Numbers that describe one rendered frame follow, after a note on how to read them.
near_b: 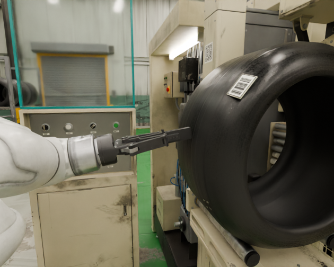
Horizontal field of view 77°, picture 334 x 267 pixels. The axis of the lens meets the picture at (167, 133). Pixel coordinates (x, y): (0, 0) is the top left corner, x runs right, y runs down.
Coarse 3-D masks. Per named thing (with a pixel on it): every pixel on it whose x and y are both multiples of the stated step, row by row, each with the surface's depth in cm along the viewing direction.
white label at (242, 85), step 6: (240, 78) 47; (246, 78) 46; (252, 78) 45; (234, 84) 47; (240, 84) 46; (246, 84) 45; (234, 90) 47; (240, 90) 46; (246, 90) 45; (234, 96) 46; (240, 96) 45
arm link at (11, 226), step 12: (0, 204) 67; (0, 216) 65; (12, 216) 70; (0, 228) 63; (12, 228) 68; (24, 228) 73; (0, 240) 62; (12, 240) 66; (0, 252) 61; (12, 252) 67; (0, 264) 62
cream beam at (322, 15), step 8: (280, 0) 84; (288, 0) 80; (296, 0) 76; (304, 0) 73; (312, 0) 71; (320, 0) 68; (328, 0) 68; (280, 8) 83; (288, 8) 80; (296, 8) 77; (304, 8) 75; (312, 8) 75; (320, 8) 75; (328, 8) 75; (280, 16) 84; (288, 16) 82; (296, 16) 82; (320, 16) 82; (328, 16) 82
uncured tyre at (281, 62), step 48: (288, 48) 49; (192, 96) 64; (288, 96) 80; (192, 144) 55; (240, 144) 46; (288, 144) 85; (192, 192) 71; (240, 192) 48; (288, 192) 82; (288, 240) 55
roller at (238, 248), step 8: (208, 216) 77; (216, 224) 71; (224, 232) 66; (232, 240) 62; (240, 240) 61; (240, 248) 59; (248, 248) 57; (240, 256) 58; (248, 256) 56; (256, 256) 56; (248, 264) 56; (256, 264) 57
